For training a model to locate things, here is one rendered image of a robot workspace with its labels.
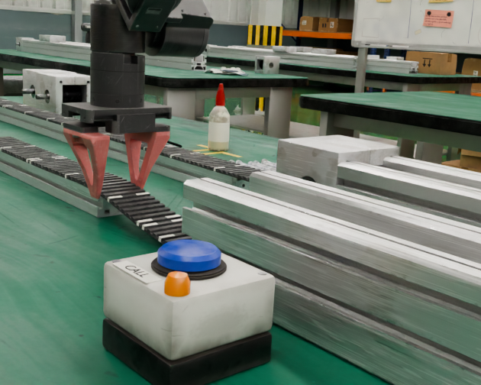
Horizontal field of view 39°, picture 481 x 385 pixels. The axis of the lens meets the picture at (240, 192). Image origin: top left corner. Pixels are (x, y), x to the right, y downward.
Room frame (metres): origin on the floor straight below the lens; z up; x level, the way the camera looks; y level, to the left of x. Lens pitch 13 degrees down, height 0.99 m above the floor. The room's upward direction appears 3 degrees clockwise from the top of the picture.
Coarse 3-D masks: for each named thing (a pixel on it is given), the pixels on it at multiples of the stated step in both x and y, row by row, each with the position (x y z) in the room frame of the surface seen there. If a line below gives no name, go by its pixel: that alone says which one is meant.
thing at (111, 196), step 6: (114, 192) 0.71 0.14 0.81; (120, 192) 0.72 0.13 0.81; (126, 192) 0.72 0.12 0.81; (132, 192) 0.72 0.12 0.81; (138, 192) 0.73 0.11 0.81; (144, 192) 0.73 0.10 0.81; (108, 198) 0.70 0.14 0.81; (114, 198) 0.70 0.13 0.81; (120, 198) 0.70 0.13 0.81; (126, 198) 0.71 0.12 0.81
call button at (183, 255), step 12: (180, 240) 0.42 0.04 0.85; (192, 240) 0.43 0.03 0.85; (168, 252) 0.40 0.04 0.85; (180, 252) 0.40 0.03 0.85; (192, 252) 0.40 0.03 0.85; (204, 252) 0.40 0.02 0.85; (216, 252) 0.40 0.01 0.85; (168, 264) 0.39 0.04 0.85; (180, 264) 0.39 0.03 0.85; (192, 264) 0.39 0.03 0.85; (204, 264) 0.39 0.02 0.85; (216, 264) 0.40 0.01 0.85
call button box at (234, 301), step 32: (224, 256) 0.44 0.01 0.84; (128, 288) 0.39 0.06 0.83; (160, 288) 0.37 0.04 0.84; (192, 288) 0.37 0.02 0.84; (224, 288) 0.38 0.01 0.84; (256, 288) 0.39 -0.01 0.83; (128, 320) 0.39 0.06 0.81; (160, 320) 0.36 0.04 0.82; (192, 320) 0.36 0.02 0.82; (224, 320) 0.38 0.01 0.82; (256, 320) 0.39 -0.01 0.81; (128, 352) 0.39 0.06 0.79; (160, 352) 0.36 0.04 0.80; (192, 352) 0.36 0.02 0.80; (224, 352) 0.38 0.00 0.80; (256, 352) 0.40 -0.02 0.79; (160, 384) 0.36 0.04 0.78; (192, 384) 0.36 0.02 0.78
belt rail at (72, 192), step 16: (0, 160) 0.95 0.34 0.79; (16, 160) 0.89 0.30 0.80; (16, 176) 0.89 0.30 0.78; (32, 176) 0.86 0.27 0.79; (48, 176) 0.82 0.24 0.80; (48, 192) 0.82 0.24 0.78; (64, 192) 0.78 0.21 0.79; (80, 192) 0.75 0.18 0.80; (80, 208) 0.75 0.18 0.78; (96, 208) 0.73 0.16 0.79; (112, 208) 0.74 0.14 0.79
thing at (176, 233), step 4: (176, 228) 0.65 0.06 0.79; (180, 228) 0.65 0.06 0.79; (156, 232) 0.63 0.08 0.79; (160, 232) 0.63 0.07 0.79; (164, 232) 0.64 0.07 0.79; (168, 232) 0.64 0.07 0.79; (172, 232) 0.64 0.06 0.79; (176, 232) 0.64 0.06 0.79; (180, 232) 0.65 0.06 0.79; (152, 236) 0.63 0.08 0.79; (156, 236) 0.63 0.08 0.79; (160, 236) 0.63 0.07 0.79; (164, 236) 0.63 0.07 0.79; (168, 236) 0.63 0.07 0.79; (172, 236) 0.63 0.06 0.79; (176, 236) 0.63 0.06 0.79; (180, 236) 0.63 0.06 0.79; (184, 236) 0.64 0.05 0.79; (160, 240) 0.62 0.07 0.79
